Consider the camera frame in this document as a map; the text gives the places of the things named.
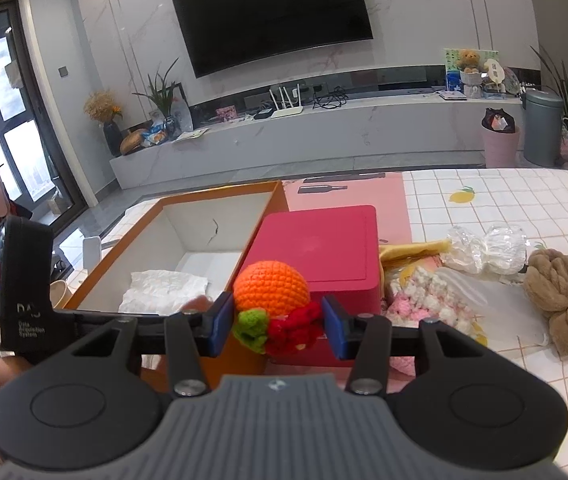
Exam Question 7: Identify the yellow cloth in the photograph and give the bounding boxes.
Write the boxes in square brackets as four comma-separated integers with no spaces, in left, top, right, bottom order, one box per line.
[379,239,452,267]

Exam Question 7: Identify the grey trash bin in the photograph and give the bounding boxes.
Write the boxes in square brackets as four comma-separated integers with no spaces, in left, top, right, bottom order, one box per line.
[521,89,564,168]

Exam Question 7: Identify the clear crumpled plastic bag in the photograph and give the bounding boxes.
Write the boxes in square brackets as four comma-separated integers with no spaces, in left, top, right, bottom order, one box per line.
[446,224,532,276]

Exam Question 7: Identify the red square box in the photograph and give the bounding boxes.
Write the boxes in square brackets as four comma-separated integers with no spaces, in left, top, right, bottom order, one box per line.
[251,205,382,368]

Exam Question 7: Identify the black cables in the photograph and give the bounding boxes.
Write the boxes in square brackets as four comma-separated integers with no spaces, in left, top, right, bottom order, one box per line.
[311,85,349,110]

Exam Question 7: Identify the brown bread loaf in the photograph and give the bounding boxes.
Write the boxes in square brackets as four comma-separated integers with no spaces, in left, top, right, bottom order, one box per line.
[120,127,149,156]

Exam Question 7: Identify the black framed picture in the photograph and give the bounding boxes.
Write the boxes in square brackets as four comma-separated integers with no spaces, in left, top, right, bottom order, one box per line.
[166,82,195,131]

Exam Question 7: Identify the glass balcony door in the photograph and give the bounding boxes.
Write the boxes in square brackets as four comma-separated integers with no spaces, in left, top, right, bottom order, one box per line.
[0,0,90,231]

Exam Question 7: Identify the pink bottle print mat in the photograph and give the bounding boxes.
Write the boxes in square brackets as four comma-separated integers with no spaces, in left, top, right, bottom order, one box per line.
[281,172,415,247]

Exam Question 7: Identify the pink and white knit piece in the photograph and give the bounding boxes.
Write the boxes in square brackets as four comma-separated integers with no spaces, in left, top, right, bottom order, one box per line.
[381,260,547,376]

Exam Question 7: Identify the green plant in vase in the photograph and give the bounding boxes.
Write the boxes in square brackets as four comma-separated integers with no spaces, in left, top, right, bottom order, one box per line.
[131,57,181,133]

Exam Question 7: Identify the dried yellow flowers vase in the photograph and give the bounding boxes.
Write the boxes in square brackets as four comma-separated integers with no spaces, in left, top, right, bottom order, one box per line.
[83,90,125,157]

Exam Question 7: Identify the white marble television console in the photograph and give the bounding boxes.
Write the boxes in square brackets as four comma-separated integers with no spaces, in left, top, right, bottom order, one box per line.
[110,92,529,191]

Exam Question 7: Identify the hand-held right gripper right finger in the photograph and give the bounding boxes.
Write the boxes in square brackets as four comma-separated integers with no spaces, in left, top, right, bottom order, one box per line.
[321,295,470,395]

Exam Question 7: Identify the white cloth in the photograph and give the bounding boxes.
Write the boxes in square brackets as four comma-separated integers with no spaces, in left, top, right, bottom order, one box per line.
[119,269,211,315]

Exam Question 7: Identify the round paper fan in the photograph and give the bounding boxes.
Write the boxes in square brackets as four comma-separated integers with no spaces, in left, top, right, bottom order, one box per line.
[484,58,507,86]

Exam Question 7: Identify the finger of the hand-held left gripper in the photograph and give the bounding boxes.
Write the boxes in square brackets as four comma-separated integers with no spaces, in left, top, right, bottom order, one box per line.
[89,307,209,334]

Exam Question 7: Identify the beige paper cup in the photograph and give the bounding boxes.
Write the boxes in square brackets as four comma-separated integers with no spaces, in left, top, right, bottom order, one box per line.
[49,280,72,311]

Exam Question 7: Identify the lemon print checked sheet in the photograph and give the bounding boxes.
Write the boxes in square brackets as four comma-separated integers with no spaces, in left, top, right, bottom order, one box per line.
[401,167,568,480]

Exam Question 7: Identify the orange cardboard box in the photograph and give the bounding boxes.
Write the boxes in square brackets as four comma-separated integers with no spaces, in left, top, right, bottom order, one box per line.
[61,180,289,397]

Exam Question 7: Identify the brown chunky knit yarn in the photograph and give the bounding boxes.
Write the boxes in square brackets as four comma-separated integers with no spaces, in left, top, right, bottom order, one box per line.
[522,248,568,359]

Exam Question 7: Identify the orange and red crochet toy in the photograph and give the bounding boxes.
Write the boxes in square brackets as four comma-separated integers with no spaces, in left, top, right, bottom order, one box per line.
[231,260,325,356]

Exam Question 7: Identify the white stool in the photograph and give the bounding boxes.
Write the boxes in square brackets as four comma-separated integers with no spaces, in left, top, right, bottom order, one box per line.
[82,236,103,271]

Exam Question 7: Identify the teddy bear bouquet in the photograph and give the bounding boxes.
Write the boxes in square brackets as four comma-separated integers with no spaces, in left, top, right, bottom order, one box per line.
[456,49,484,99]

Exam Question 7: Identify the green picture board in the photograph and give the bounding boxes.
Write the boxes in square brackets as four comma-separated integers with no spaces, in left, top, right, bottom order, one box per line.
[444,48,499,93]

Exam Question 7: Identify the black wall television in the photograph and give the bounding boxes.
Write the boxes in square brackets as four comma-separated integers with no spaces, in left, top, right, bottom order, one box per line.
[170,0,375,79]

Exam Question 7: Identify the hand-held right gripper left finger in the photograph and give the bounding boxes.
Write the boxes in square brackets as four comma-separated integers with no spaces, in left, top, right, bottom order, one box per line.
[69,291,235,397]

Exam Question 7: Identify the white router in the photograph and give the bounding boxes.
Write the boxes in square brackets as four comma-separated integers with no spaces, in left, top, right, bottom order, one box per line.
[269,81,305,119]

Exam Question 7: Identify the pink waste basket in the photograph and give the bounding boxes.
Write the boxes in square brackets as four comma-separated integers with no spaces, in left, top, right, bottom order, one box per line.
[480,107,522,168]

